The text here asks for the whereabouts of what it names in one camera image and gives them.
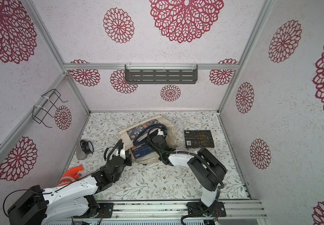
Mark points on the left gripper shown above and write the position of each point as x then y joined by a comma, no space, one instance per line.
128,159

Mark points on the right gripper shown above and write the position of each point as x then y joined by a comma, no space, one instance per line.
157,140

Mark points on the cream canvas tote bag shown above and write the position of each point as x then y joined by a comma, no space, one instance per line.
140,130

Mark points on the black gold patterned book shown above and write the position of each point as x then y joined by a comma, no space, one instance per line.
198,139

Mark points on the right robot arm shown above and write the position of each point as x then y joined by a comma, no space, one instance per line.
207,169

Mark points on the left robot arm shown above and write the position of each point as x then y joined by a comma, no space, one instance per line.
39,206

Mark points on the red toy figure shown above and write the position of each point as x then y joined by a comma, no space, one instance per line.
71,175

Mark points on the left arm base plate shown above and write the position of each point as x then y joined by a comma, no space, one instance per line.
100,210

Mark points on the grey slotted wall shelf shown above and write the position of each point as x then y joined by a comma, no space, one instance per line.
161,75

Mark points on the black wire wall rack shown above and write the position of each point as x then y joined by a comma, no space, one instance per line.
42,110

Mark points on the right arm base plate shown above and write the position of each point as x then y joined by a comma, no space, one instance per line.
198,209

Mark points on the aluminium rail frame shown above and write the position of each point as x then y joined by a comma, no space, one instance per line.
175,210

